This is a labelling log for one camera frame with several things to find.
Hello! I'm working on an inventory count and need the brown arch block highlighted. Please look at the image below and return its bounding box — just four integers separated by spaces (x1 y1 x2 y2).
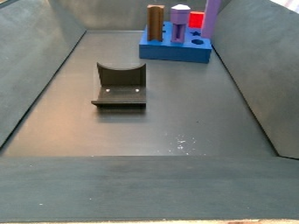
147 4 165 41

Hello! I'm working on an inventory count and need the purple hexagon-top block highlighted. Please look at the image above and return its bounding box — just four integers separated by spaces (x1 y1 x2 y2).
172 4 192 43

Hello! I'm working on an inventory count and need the blue shape-sorter base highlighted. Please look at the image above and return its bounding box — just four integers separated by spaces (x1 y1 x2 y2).
139 21 213 63

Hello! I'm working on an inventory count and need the purple double-square block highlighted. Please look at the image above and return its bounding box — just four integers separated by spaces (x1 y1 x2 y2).
201 0 222 39

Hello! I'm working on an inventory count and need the black curved holder stand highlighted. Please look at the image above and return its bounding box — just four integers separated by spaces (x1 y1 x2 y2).
91 64 146 109

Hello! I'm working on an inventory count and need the red rounded block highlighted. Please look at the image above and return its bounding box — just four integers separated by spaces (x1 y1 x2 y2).
190 11 205 28

